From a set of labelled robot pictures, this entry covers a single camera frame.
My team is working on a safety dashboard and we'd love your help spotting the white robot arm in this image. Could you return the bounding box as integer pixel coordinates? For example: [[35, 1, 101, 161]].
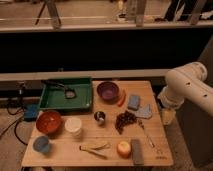
[[157, 62, 213, 125]]

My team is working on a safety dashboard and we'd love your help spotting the small metal cup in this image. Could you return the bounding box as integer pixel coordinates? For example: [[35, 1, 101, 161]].
[[94, 111, 106, 126]]

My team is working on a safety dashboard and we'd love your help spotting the white plastic cup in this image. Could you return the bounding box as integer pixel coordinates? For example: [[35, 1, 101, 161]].
[[65, 117, 82, 136]]

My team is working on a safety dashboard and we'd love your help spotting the blue plastic cup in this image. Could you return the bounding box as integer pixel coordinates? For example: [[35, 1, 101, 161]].
[[33, 136, 50, 154]]

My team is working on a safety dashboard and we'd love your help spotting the grey cloth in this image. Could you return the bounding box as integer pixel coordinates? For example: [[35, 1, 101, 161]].
[[135, 105, 152, 119]]

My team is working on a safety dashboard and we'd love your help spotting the metal fork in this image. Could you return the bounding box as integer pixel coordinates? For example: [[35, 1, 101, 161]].
[[138, 119, 162, 155]]

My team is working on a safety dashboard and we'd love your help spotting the blue sponge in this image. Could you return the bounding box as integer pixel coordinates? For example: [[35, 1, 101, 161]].
[[127, 95, 140, 110]]

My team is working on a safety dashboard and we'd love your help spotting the wooden board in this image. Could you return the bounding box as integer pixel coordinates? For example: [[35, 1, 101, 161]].
[[22, 81, 173, 167]]

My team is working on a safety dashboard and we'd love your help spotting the bunch of dark grapes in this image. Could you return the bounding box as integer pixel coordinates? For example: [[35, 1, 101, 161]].
[[115, 111, 137, 134]]

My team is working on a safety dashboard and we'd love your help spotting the orange carrot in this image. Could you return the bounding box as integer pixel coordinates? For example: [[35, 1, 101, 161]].
[[117, 90, 126, 107]]

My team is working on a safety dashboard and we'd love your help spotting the grey rectangular block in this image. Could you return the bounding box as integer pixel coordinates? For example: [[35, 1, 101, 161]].
[[131, 139, 144, 166]]

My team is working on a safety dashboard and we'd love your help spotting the yellow red apple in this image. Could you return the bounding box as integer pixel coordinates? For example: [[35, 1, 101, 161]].
[[117, 141, 131, 158]]

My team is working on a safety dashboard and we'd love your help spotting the purple bowl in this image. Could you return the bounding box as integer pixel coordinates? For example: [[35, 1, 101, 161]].
[[97, 81, 119, 101]]

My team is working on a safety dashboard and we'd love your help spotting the black strainer utensil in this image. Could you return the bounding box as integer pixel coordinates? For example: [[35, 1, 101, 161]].
[[42, 80, 76, 99]]

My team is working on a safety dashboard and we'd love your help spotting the green plastic tray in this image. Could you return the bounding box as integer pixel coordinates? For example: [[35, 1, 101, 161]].
[[39, 77, 93, 112]]

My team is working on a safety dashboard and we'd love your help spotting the orange bowl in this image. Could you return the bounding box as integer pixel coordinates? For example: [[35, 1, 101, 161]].
[[36, 110, 62, 135]]

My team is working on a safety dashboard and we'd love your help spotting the blue box on floor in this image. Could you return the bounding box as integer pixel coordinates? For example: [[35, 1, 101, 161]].
[[24, 104, 39, 121]]

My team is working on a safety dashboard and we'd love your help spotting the grey metal rail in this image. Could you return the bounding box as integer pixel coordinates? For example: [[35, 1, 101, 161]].
[[0, 69, 168, 82]]

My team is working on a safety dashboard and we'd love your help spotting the black cable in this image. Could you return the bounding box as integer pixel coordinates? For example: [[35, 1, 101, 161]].
[[0, 96, 31, 146]]

